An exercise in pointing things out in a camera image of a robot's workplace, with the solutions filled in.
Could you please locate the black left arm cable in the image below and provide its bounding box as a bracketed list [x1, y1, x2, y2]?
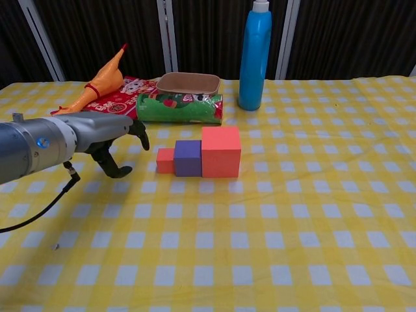
[0, 161, 82, 233]

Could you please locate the yellow checkered tablecloth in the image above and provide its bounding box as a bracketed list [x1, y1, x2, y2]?
[0, 75, 416, 312]

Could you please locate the purple foam cube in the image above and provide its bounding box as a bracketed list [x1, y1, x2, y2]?
[174, 140, 203, 177]

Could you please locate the blue plastic bottle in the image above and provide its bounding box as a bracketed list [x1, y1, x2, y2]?
[239, 0, 272, 111]

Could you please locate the small orange-red foam cube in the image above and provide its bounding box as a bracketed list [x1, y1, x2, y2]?
[156, 148, 178, 174]

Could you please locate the large orange-red foam cube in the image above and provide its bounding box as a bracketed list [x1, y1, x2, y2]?
[201, 126, 242, 179]

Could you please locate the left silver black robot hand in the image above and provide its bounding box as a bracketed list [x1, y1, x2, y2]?
[70, 112, 150, 179]

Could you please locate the red printed snack bag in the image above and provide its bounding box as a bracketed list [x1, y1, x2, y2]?
[81, 75, 163, 120]

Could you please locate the brown paper tray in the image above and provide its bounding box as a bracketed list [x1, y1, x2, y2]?
[156, 72, 221, 96]

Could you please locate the green chips can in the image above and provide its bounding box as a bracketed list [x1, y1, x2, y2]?
[135, 92, 224, 125]

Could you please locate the yellow rubber chicken toy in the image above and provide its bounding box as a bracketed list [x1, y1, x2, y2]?
[50, 43, 128, 117]

